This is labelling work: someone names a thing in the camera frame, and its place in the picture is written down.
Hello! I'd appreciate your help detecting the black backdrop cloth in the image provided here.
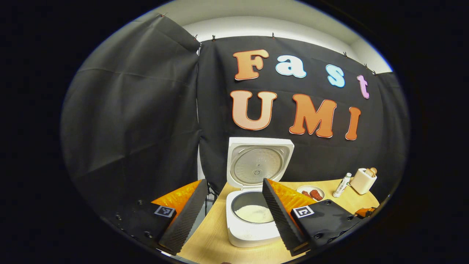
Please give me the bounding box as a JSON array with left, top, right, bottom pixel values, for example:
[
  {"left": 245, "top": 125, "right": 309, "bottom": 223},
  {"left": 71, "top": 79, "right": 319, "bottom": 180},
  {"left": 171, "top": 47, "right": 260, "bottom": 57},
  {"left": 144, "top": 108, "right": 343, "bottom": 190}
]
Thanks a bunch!
[{"left": 60, "top": 15, "right": 410, "bottom": 220}]

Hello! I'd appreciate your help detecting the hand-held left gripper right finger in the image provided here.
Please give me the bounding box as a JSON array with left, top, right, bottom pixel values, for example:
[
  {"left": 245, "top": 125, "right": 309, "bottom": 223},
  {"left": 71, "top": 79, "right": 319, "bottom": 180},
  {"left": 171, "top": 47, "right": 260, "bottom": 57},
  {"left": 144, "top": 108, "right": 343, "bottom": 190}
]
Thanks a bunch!
[{"left": 262, "top": 178, "right": 361, "bottom": 256}]

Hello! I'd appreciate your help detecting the white bottle green label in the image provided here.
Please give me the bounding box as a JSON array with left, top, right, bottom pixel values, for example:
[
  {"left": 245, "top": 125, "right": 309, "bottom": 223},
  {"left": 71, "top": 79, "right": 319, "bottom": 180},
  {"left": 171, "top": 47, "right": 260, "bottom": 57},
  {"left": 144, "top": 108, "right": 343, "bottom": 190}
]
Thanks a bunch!
[{"left": 333, "top": 173, "right": 352, "bottom": 198}]

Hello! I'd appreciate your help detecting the cream toaster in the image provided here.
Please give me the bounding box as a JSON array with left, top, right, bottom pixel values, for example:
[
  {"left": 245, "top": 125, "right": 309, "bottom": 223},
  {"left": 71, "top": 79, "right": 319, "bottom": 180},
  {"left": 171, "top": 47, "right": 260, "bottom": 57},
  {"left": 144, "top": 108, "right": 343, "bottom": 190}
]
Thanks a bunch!
[{"left": 350, "top": 168, "right": 378, "bottom": 195}]

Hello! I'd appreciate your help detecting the white rice cooker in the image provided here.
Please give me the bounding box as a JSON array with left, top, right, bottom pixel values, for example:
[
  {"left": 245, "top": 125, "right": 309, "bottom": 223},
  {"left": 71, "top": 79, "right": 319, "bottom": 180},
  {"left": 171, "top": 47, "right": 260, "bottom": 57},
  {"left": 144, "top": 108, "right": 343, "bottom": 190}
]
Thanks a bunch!
[{"left": 225, "top": 137, "right": 295, "bottom": 248}]

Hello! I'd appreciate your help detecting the black tripod stand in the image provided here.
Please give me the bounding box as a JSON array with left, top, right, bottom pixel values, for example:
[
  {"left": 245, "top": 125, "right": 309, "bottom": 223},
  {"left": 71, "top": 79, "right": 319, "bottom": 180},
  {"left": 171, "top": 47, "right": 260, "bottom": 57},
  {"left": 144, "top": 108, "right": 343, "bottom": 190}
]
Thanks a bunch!
[{"left": 203, "top": 180, "right": 217, "bottom": 215}]

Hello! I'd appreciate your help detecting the white rice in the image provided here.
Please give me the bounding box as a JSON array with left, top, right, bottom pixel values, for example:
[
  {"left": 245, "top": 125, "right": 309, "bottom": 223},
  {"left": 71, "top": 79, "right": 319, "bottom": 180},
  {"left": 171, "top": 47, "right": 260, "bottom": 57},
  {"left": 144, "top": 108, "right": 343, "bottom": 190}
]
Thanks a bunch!
[{"left": 234, "top": 205, "right": 274, "bottom": 223}]

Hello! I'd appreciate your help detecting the white round plate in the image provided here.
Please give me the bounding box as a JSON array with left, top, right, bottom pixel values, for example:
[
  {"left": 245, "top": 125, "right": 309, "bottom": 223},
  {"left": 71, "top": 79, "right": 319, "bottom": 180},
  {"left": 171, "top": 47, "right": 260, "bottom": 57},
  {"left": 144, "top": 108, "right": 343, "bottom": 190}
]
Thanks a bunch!
[{"left": 296, "top": 185, "right": 325, "bottom": 202}]

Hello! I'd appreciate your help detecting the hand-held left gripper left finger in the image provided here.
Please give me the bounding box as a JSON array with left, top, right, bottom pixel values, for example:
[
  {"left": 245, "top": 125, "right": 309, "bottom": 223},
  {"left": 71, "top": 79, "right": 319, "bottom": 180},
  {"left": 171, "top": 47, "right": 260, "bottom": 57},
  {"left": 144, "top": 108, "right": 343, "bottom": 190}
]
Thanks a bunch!
[{"left": 110, "top": 179, "right": 208, "bottom": 256}]

